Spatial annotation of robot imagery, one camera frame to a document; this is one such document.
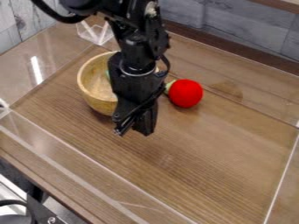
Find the green rectangular stick block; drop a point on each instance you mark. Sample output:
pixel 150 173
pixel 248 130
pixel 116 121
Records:
pixel 108 74

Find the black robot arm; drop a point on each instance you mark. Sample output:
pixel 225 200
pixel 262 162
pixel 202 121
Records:
pixel 144 40

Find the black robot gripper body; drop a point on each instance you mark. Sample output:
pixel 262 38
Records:
pixel 137 93

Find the red toy strawberry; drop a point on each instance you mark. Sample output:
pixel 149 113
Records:
pixel 185 92

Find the light wooden bowl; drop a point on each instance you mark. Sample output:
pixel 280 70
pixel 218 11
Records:
pixel 94 84

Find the black metal table bracket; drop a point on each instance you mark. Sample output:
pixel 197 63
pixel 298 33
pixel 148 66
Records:
pixel 45 215

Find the clear acrylic corner bracket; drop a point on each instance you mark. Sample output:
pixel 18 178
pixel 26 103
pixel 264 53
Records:
pixel 97 34

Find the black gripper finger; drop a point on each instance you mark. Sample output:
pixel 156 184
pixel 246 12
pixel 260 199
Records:
pixel 152 116
pixel 140 126

